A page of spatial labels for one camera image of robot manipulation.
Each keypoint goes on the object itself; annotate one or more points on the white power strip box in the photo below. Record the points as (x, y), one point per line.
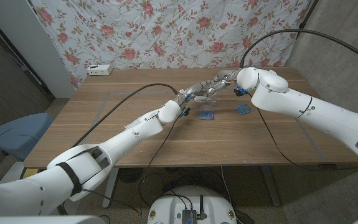
(99, 69)

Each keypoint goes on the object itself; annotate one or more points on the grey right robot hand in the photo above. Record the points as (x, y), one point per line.
(228, 77)

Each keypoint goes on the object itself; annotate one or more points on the white table leg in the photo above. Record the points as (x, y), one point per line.
(110, 189)

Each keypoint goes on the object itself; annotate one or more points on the yellow and black floor mat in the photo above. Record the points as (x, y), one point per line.
(30, 173)

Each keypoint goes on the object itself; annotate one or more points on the floral backdrop cloth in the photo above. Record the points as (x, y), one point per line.
(181, 31)

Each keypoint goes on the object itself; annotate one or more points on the blue sugar packet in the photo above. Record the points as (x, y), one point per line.
(206, 114)
(243, 109)

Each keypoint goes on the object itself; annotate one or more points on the black computer box with antenna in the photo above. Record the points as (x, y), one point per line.
(189, 216)

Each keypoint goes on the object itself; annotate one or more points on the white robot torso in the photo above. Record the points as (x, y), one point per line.
(169, 205)

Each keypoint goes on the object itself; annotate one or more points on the grey table leg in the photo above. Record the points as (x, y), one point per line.
(270, 186)

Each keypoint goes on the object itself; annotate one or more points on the white wall panel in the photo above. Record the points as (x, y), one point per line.
(26, 37)

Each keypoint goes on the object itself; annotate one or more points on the blue padded chair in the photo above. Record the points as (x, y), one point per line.
(20, 133)

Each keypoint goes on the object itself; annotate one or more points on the black backdrop stand pole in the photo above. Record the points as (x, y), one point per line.
(306, 15)

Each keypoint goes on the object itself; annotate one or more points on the clear plastic medicine bottle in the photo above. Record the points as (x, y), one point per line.
(212, 97)

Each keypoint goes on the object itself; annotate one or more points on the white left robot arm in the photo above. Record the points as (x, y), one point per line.
(116, 146)

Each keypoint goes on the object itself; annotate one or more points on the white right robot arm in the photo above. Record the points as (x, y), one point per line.
(306, 109)

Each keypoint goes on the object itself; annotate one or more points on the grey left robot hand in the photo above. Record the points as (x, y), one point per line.
(192, 92)

